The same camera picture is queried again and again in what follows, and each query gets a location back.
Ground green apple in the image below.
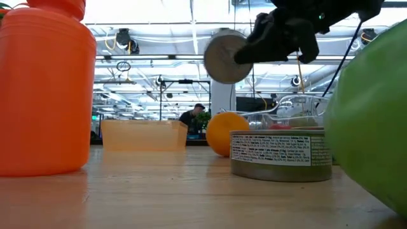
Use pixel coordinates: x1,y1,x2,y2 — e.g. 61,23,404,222
324,18,407,220

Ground person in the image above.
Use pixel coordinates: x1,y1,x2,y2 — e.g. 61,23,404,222
179,103,206,134

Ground clear plastic bin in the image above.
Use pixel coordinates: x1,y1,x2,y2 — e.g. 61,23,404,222
276,95,331,128
219,94,330,130

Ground black monitor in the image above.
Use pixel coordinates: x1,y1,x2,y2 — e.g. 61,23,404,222
235,96,277,114

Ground orange cup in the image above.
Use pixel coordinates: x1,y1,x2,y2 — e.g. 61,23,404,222
0,0,97,177

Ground orange translucent plastic bin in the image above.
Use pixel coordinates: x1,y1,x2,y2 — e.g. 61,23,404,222
100,119,188,152

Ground black metal rig frame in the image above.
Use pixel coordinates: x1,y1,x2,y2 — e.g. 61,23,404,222
158,78,212,121

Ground silver tin can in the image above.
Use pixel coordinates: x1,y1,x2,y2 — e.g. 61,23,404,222
230,128,333,183
203,28,254,85

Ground small potted plant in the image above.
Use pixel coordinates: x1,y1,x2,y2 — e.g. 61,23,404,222
193,111,212,134

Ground orange fruit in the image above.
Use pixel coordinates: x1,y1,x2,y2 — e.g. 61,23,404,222
205,111,251,158

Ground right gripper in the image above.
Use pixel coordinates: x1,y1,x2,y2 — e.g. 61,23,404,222
233,8,320,66

